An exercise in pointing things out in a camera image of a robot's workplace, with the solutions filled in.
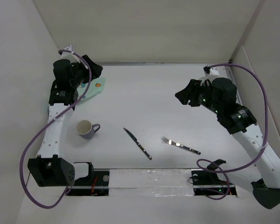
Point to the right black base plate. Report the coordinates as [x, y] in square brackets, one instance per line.
[208, 184]

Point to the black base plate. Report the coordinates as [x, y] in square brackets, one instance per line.
[208, 184]
[96, 184]

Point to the green cartoon placemat cloth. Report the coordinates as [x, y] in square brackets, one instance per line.
[96, 87]

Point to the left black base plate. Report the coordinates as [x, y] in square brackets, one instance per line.
[96, 184]

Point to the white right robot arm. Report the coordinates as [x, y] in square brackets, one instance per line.
[261, 176]

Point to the steel fork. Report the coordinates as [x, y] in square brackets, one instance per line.
[178, 145]

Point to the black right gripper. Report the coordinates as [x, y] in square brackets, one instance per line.
[190, 92]

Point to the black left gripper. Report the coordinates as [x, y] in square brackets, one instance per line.
[95, 69]

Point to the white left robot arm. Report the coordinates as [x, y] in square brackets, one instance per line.
[118, 130]

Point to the steel table knife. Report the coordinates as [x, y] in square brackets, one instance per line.
[138, 144]

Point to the purple ceramic mug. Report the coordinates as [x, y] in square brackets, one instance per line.
[86, 129]

